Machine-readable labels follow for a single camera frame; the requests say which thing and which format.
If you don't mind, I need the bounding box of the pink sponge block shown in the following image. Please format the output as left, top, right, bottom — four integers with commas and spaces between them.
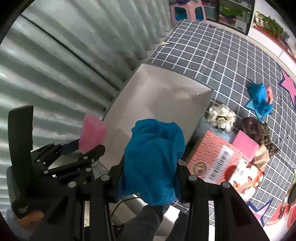
232, 131, 259, 162
78, 114, 107, 154

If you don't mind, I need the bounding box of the leopard print cloth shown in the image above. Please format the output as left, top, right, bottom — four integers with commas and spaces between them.
261, 123, 280, 157

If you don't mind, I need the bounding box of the light blue fluffy cloth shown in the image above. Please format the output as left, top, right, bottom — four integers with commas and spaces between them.
195, 117, 237, 143

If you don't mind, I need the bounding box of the cream dotted scrunchie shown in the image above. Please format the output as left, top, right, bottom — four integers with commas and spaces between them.
207, 104, 236, 132

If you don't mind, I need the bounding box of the person's left hand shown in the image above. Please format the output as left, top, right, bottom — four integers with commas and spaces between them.
17, 210, 44, 231

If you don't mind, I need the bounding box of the red round mat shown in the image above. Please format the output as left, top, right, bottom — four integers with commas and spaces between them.
266, 201, 295, 229

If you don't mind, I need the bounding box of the pink tissue box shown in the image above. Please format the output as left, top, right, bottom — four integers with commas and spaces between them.
186, 131, 263, 201

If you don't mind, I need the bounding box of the white storage box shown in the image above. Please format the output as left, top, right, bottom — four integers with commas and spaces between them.
100, 64, 213, 169

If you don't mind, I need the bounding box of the pink black small toy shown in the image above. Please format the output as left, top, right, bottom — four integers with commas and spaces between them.
265, 86, 273, 104

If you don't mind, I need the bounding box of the grey checked star rug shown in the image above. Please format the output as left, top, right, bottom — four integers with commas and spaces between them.
148, 20, 295, 222

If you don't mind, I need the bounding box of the pink plastic stool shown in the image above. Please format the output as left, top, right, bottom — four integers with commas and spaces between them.
170, 1, 206, 25

